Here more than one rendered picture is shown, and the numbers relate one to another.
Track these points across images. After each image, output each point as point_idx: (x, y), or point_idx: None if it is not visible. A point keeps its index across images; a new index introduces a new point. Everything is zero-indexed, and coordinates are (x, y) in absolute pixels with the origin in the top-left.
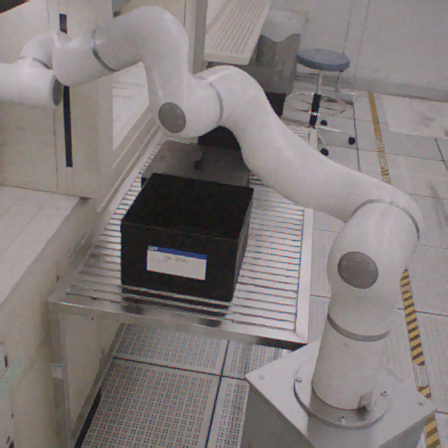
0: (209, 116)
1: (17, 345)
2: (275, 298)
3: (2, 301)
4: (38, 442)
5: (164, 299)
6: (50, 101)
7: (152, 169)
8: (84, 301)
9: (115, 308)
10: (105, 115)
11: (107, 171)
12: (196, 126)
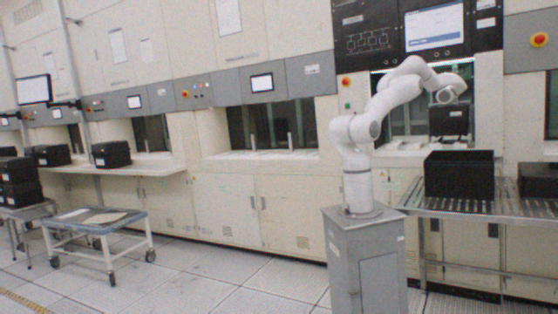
0: (380, 88)
1: (397, 180)
2: (432, 204)
3: (390, 156)
4: (408, 236)
5: (423, 187)
6: (437, 98)
7: (533, 162)
8: (417, 178)
9: (413, 181)
10: (489, 117)
11: (492, 148)
12: (377, 91)
